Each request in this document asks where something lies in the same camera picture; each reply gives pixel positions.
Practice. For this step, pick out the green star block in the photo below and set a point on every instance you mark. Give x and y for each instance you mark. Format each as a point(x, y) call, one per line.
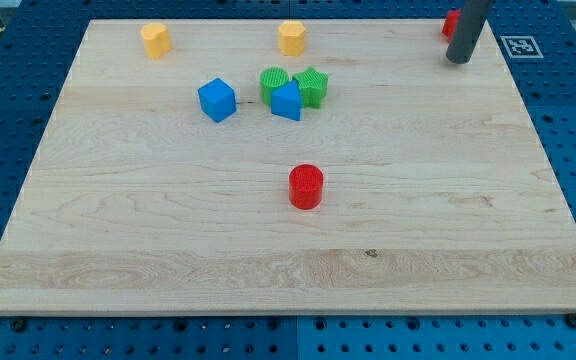
point(312, 86)

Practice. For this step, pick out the grey cylindrical robot arm rod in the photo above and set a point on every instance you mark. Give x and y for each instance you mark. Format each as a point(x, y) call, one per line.
point(472, 18)

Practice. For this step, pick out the red cylinder block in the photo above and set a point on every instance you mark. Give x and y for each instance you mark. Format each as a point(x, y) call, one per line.
point(306, 186)

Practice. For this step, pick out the green cylinder block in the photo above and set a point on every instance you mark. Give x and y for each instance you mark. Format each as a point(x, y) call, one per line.
point(271, 79)

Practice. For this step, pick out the red block behind rod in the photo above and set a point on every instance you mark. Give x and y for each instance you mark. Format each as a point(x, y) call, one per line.
point(450, 23)

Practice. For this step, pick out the white fiducial marker tag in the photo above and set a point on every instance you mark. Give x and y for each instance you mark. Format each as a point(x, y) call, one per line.
point(521, 47)

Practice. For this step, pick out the light wooden board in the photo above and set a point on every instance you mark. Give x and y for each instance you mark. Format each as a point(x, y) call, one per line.
point(438, 198)

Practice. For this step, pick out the yellow hexagon block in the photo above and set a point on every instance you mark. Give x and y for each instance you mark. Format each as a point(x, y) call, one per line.
point(291, 37)

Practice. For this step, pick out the blue cube block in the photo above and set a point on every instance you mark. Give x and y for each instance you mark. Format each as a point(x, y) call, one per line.
point(217, 99)

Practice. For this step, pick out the yellow heart block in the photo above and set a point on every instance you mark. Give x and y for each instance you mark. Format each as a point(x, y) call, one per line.
point(156, 40)

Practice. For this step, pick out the blue triangle block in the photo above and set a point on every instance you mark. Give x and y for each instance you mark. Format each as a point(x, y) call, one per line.
point(286, 101)

